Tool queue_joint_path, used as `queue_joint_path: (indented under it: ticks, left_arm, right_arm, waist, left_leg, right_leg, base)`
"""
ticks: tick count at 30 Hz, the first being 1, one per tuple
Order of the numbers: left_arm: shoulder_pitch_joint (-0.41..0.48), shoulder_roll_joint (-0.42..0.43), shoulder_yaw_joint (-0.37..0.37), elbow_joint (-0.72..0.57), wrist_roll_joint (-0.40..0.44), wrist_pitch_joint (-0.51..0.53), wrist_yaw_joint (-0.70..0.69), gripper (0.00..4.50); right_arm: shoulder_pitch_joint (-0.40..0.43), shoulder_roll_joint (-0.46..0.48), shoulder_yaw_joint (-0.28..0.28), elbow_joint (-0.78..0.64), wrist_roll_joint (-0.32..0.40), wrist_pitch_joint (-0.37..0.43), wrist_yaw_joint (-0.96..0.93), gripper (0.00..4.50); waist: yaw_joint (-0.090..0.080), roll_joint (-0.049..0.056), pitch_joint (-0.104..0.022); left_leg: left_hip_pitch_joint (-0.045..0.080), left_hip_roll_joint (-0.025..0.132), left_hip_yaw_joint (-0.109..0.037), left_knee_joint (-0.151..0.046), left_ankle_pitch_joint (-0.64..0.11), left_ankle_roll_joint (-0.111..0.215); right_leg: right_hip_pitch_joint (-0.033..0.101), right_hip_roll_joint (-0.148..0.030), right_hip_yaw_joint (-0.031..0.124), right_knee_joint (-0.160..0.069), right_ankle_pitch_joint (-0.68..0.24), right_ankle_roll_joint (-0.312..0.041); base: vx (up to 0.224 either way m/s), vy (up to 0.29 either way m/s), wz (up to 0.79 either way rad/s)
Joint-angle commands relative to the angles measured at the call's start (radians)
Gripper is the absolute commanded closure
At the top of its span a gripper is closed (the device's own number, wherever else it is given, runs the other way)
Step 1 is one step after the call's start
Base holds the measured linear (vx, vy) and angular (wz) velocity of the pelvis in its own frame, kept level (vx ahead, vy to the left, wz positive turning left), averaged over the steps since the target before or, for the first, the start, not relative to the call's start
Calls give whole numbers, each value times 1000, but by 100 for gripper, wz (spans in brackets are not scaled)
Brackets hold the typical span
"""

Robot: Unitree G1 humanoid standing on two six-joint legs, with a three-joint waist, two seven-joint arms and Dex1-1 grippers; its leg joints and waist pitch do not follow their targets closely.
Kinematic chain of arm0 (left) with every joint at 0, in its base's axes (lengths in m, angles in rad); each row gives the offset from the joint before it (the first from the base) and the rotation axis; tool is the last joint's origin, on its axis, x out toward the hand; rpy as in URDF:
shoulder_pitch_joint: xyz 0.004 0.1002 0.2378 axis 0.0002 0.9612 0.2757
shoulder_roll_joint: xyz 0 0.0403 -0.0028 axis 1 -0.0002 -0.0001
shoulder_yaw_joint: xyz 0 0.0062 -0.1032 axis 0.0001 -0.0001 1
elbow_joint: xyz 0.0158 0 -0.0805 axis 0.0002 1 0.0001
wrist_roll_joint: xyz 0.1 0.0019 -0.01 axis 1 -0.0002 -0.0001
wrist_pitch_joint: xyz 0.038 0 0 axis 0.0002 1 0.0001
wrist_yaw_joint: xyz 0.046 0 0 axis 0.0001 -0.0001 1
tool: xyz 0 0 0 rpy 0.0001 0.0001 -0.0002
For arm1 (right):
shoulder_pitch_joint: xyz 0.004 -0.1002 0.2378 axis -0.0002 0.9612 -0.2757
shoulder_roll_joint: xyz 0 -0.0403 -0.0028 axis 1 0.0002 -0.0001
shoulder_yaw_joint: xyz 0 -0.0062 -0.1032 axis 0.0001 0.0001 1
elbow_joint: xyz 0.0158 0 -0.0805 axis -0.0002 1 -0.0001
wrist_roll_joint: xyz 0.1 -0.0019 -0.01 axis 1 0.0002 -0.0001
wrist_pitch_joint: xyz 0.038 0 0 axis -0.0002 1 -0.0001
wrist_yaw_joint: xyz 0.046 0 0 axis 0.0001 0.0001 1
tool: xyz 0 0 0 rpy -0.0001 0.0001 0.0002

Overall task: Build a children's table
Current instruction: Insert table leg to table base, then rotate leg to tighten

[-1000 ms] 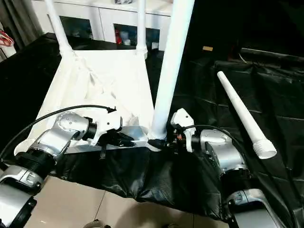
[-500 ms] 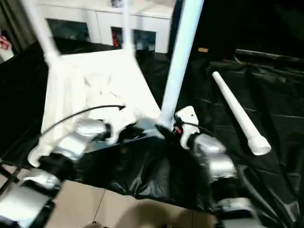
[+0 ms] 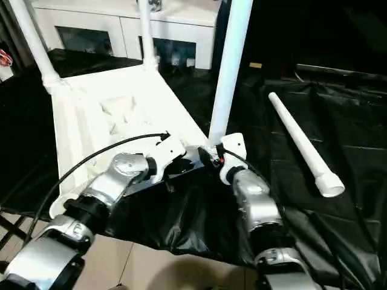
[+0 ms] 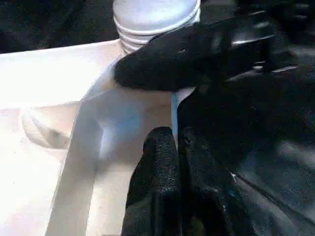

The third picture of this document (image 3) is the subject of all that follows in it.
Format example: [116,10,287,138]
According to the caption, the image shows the red clothes hangers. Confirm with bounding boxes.
[0,49,13,68]

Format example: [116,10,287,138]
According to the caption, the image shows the white plastic table leg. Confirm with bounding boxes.
[8,0,59,89]
[207,0,254,146]
[137,0,160,71]
[268,92,346,199]

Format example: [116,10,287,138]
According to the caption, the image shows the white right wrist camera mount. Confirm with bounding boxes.
[216,132,248,185]

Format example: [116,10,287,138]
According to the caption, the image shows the white glass door cabinet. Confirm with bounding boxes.
[31,0,219,71]

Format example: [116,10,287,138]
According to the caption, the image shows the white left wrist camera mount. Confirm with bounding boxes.
[146,135,187,184]

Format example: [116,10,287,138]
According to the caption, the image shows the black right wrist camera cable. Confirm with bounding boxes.
[215,144,364,290]

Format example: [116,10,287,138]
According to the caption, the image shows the grey curtain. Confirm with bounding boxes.
[0,0,39,73]

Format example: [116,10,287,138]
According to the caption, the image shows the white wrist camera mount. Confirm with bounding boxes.
[216,132,248,185]
[146,135,187,184]

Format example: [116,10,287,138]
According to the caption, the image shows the white plastic table top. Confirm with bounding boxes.
[42,62,219,219]

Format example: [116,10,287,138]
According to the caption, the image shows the black work surface mat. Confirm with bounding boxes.
[0,48,387,288]

